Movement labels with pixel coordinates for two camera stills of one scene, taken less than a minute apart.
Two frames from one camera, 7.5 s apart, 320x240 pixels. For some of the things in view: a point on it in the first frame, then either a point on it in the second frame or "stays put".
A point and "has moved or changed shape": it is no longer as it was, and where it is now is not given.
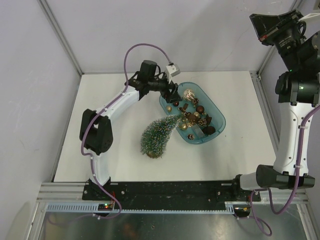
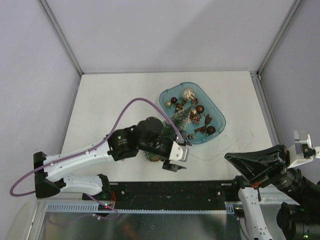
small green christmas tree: [155, 136] has moved or changed shape
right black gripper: [266, 26] → [262, 166]
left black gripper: [173, 96] → [167, 164]
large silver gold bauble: [188, 94] stays put
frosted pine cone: [202, 121] → [196, 119]
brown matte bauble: [200, 109] stays put
